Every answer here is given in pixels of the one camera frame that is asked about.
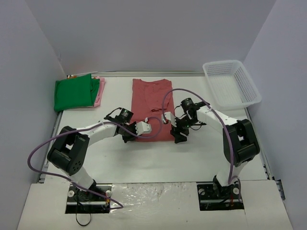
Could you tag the red t shirt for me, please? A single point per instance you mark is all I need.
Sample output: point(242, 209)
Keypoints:
point(150, 100)

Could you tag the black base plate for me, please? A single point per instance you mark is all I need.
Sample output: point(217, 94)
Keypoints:
point(82, 202)
point(210, 200)

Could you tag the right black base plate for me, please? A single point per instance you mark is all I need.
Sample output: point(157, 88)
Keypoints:
point(210, 200)

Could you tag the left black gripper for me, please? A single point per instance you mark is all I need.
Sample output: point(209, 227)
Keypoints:
point(129, 135)

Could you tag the green folded t shirt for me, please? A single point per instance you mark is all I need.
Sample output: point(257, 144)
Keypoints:
point(75, 92)

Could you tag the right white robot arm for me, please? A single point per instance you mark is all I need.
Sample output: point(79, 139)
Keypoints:
point(240, 144)

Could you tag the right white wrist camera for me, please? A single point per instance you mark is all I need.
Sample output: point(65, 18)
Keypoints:
point(170, 118)

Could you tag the white plastic basket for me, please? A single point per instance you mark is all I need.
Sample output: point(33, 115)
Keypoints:
point(231, 85)

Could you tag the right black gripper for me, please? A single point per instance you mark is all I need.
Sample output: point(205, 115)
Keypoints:
point(179, 132)

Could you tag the pink folded t shirt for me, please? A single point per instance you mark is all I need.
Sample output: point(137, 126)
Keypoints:
point(100, 91)

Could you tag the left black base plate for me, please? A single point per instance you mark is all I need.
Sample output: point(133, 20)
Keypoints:
point(82, 202)

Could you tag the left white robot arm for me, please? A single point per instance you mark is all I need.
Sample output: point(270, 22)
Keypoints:
point(68, 151)

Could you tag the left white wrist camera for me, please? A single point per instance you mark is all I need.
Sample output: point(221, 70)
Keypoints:
point(142, 128)

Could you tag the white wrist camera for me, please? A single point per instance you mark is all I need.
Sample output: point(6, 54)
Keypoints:
point(142, 128)
point(170, 118)

